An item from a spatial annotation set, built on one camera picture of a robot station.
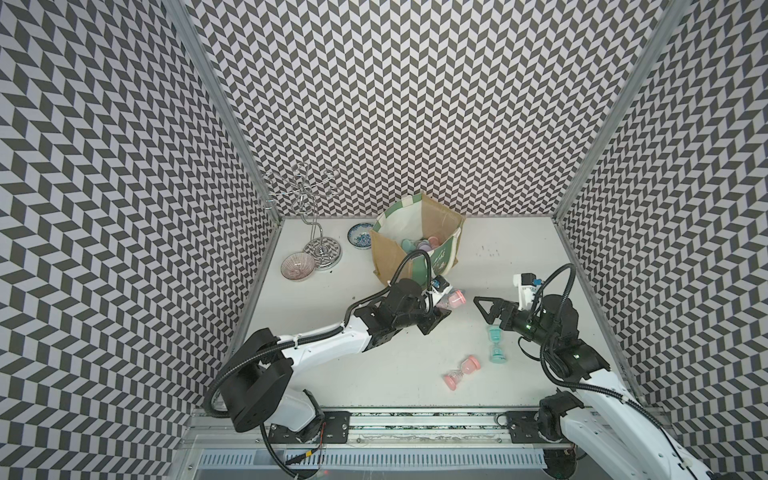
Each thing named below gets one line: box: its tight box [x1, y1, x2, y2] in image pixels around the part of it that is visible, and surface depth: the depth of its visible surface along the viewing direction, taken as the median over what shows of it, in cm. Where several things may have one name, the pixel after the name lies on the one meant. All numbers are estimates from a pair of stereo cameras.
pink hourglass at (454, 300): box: [437, 290, 467, 311], surface depth 78 cm
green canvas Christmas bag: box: [369, 192, 465, 289], surface depth 94 cm
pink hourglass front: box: [444, 355, 481, 391], surface depth 82 cm
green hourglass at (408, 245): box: [401, 238, 418, 252], surface depth 103 cm
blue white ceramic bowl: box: [347, 222, 373, 250], surface depth 110 cm
